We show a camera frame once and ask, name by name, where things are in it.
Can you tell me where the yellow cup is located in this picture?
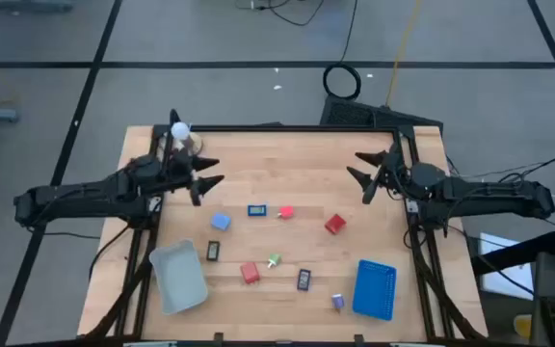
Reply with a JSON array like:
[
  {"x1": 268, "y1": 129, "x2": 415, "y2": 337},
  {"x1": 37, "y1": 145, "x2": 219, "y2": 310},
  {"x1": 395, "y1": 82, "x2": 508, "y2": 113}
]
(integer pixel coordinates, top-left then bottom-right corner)
[{"x1": 513, "y1": 313, "x2": 534, "y2": 339}]

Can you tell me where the red charger block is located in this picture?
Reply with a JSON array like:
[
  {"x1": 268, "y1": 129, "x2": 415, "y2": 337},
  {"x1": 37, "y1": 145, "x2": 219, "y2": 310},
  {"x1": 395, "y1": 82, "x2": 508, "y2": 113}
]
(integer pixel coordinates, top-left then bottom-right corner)
[
  {"x1": 324, "y1": 213, "x2": 348, "y2": 236},
  {"x1": 239, "y1": 261, "x2": 261, "y2": 285}
]

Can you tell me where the black memory card case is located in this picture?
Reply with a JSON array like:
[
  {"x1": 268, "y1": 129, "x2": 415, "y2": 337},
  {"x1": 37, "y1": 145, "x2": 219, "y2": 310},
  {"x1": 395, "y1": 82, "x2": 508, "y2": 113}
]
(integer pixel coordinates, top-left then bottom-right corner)
[{"x1": 205, "y1": 240, "x2": 222, "y2": 263}]

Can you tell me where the yellow hanging cable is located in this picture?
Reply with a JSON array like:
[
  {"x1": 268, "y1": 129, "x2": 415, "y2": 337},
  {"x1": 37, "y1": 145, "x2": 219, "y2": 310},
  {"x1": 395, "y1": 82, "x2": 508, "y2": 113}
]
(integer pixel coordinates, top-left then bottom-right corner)
[{"x1": 383, "y1": 0, "x2": 424, "y2": 108}]

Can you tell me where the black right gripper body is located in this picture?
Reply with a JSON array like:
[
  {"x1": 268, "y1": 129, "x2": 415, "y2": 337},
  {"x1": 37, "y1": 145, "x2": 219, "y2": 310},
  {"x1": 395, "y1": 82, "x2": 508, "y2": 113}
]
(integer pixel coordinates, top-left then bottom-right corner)
[{"x1": 361, "y1": 142, "x2": 411, "y2": 206}]

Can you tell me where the blue perforated plastic tray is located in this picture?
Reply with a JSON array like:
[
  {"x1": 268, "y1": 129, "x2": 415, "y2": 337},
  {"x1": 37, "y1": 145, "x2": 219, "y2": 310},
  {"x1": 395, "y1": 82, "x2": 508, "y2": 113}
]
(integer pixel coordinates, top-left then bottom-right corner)
[{"x1": 351, "y1": 258, "x2": 398, "y2": 322}]

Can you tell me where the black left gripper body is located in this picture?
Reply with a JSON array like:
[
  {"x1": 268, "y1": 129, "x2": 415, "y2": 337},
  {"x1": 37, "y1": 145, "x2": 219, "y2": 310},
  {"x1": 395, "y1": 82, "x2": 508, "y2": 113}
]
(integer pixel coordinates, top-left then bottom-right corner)
[{"x1": 161, "y1": 144, "x2": 202, "y2": 207}]

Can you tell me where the black perforated panel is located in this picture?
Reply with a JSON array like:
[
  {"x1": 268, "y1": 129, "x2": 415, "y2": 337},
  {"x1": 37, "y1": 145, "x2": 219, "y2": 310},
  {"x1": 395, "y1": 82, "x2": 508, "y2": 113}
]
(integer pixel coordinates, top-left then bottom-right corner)
[{"x1": 319, "y1": 94, "x2": 445, "y2": 132}]

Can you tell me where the light blue charger block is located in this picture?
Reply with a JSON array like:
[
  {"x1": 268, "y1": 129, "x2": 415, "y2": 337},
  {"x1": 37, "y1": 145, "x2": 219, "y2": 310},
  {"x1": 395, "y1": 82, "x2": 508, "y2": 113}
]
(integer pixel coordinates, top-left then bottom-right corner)
[{"x1": 210, "y1": 212, "x2": 233, "y2": 232}]

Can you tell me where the white bulb lamp brass base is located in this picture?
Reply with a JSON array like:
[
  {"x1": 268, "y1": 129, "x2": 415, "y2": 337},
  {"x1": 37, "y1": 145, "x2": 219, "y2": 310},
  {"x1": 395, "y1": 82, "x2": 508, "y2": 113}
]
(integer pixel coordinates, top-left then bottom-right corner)
[{"x1": 169, "y1": 120, "x2": 204, "y2": 158}]

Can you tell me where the grey plastic tray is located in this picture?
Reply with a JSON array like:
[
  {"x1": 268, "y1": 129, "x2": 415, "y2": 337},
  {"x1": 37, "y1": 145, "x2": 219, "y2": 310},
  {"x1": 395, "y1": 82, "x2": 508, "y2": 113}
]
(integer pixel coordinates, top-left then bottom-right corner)
[{"x1": 148, "y1": 238, "x2": 210, "y2": 316}]

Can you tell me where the coiled black cable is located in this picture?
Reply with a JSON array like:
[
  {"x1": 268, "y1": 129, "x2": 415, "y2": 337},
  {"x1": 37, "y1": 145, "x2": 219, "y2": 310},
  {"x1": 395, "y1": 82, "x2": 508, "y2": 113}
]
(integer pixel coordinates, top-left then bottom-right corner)
[{"x1": 322, "y1": 62, "x2": 363, "y2": 101}]

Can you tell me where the black aluminium table frame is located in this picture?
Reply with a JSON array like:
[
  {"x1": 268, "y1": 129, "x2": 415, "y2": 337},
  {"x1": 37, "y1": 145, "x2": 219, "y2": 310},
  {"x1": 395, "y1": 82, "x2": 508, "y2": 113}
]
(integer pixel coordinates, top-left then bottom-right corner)
[{"x1": 78, "y1": 109, "x2": 489, "y2": 347}]

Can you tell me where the black hanging cable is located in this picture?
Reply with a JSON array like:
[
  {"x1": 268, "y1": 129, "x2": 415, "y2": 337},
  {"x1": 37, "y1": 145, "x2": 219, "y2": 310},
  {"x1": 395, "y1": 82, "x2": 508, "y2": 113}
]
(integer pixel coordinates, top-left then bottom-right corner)
[{"x1": 337, "y1": 0, "x2": 359, "y2": 67}]

